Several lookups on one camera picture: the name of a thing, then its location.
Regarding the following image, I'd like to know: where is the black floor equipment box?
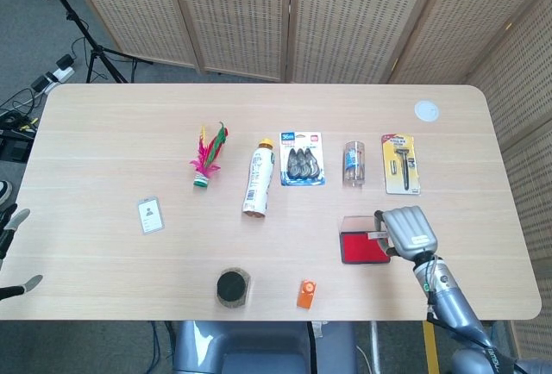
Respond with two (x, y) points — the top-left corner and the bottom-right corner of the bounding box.
(0, 128), (35, 162)

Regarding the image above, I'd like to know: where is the black tripod stand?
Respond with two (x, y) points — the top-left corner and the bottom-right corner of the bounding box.
(32, 0), (152, 84)

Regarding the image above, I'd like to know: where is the white round cable grommet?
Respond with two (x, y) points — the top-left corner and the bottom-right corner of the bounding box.
(414, 100), (442, 123)

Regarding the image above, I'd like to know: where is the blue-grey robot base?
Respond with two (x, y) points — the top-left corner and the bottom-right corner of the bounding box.
(172, 320), (359, 374)

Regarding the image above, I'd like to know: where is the clear plastic jar with sticks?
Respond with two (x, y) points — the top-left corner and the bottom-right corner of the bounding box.
(342, 140), (367, 189)

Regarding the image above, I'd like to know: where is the white power strip with plugs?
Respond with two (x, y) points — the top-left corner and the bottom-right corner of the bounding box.
(30, 55), (77, 93)

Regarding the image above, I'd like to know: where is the ID badge card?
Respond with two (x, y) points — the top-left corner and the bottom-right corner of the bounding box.
(137, 196), (166, 235)

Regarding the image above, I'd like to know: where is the white bottle with yellow cap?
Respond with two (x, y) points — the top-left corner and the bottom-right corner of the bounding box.
(241, 138), (277, 220)

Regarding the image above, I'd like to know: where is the pink green feather shuttlecock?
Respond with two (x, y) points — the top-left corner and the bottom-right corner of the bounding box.
(189, 122), (229, 189)

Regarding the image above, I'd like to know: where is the razor in yellow blister pack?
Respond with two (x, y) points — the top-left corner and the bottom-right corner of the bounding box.
(380, 133), (422, 196)

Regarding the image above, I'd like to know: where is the wooden woven folding screen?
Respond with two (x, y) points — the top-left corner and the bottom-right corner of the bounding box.
(60, 0), (552, 362)

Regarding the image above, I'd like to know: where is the white table leg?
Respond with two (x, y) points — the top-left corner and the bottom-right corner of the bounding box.
(369, 321), (383, 374)

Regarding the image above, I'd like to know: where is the black grey left robot hand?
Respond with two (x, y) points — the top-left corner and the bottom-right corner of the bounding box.
(0, 203), (44, 302)

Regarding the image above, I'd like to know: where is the glass jar with black lid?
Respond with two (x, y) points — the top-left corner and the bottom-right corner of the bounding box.
(215, 266), (254, 309)

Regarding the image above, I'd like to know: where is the blue correction tape blister pack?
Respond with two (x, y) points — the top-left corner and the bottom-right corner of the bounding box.
(279, 130), (328, 188)

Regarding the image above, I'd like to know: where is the red ink pad clear lid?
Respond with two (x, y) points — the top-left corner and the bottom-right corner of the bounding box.
(336, 215), (393, 265)

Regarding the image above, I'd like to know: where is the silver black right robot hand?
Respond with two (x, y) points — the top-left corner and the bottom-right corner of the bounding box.
(373, 205), (439, 259)

